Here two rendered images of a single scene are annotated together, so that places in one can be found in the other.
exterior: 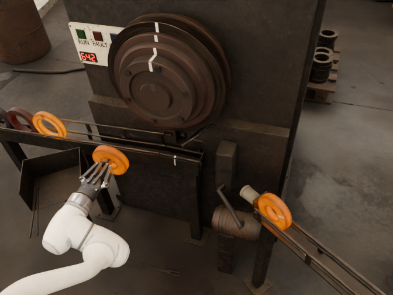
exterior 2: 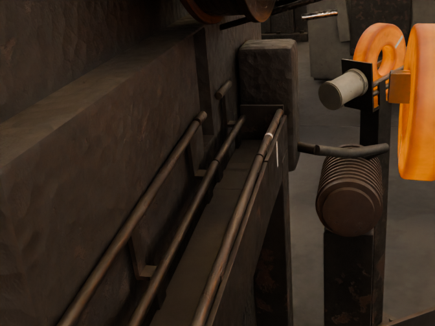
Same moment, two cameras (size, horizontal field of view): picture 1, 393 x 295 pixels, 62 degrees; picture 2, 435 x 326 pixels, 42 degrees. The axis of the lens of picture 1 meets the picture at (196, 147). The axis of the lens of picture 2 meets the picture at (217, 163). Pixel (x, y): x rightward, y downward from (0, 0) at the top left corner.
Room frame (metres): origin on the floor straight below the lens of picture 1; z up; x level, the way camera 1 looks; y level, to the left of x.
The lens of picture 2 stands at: (1.18, 0.87, 1.01)
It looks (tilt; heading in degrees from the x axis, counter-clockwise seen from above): 23 degrees down; 265
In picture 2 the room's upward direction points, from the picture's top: 5 degrees counter-clockwise
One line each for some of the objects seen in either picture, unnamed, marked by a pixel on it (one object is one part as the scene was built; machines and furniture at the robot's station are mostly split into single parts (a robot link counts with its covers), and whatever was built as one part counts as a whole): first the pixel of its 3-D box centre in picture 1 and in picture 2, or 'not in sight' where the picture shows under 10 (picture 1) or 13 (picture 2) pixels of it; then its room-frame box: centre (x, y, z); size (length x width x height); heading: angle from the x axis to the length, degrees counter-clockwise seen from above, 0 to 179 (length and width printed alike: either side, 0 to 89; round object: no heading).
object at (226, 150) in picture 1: (226, 165); (268, 106); (0.99, -0.13, 0.68); 0.11 x 0.08 x 0.24; 159
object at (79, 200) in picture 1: (79, 204); not in sight; (0.71, 0.44, 0.83); 0.09 x 0.06 x 0.09; 69
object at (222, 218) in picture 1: (235, 243); (349, 268); (0.81, -0.17, 0.27); 0.22 x 0.13 x 0.53; 69
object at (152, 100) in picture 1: (157, 93); not in sight; (0.97, 0.13, 1.11); 0.28 x 0.06 x 0.28; 69
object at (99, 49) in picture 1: (102, 46); not in sight; (1.28, 0.37, 1.15); 0.26 x 0.02 x 0.18; 69
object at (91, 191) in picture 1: (90, 188); not in sight; (0.78, 0.41, 0.83); 0.09 x 0.08 x 0.07; 159
